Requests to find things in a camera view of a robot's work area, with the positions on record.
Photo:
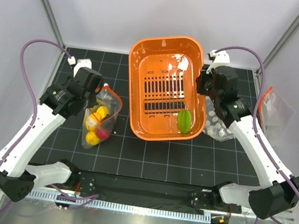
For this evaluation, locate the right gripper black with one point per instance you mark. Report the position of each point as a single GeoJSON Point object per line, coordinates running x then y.
{"type": "Point", "coordinates": [200, 80]}

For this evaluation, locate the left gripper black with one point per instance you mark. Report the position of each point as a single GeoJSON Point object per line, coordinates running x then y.
{"type": "Point", "coordinates": [93, 101]}

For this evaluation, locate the yellow lemon toy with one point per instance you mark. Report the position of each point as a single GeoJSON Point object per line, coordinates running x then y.
{"type": "Point", "coordinates": [103, 111]}

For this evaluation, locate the yellow mango toy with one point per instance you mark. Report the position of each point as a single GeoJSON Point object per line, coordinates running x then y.
{"type": "Point", "coordinates": [92, 121]}

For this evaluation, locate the single clear zip bag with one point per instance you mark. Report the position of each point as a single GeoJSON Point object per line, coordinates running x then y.
{"type": "Point", "coordinates": [106, 97]}

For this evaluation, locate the clear zip bags stack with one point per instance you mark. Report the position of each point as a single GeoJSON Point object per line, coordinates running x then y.
{"type": "Point", "coordinates": [215, 127]}

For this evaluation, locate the green fruit toy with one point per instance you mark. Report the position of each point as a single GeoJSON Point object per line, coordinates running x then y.
{"type": "Point", "coordinates": [184, 121]}

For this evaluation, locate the red apple toy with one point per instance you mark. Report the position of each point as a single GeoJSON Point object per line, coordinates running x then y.
{"type": "Point", "coordinates": [102, 133]}

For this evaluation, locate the yellow pear toy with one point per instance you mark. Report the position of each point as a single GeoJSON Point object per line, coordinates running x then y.
{"type": "Point", "coordinates": [91, 138]}

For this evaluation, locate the orange plastic basket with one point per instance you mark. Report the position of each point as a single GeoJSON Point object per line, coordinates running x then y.
{"type": "Point", "coordinates": [162, 74]}

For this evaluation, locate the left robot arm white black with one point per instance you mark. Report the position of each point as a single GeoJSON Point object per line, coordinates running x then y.
{"type": "Point", "coordinates": [60, 101]}

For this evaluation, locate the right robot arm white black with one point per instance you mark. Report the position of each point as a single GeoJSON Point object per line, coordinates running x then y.
{"type": "Point", "coordinates": [278, 188]}

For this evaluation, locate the black grid mat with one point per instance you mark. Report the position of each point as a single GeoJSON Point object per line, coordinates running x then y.
{"type": "Point", "coordinates": [201, 161]}

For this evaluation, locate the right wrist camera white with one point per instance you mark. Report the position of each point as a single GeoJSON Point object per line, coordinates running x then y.
{"type": "Point", "coordinates": [218, 58]}

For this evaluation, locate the zip bag on right wall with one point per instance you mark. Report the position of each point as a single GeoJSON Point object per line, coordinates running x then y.
{"type": "Point", "coordinates": [274, 114]}

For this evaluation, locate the right aluminium frame post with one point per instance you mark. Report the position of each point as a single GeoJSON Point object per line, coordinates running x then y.
{"type": "Point", "coordinates": [287, 35]}

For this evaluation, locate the aluminium frame post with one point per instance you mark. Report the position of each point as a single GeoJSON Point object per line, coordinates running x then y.
{"type": "Point", "coordinates": [46, 3]}
{"type": "Point", "coordinates": [287, 35]}

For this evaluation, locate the white slotted cable duct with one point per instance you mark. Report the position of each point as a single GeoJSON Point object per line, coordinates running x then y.
{"type": "Point", "coordinates": [54, 196]}

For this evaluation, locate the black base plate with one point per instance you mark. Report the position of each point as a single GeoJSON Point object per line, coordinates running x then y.
{"type": "Point", "coordinates": [148, 193]}

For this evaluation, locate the left aluminium frame post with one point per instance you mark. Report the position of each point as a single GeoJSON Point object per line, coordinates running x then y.
{"type": "Point", "coordinates": [46, 3]}

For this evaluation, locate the aluminium rail profile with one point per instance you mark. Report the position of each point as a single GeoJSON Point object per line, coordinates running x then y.
{"type": "Point", "coordinates": [285, 217]}

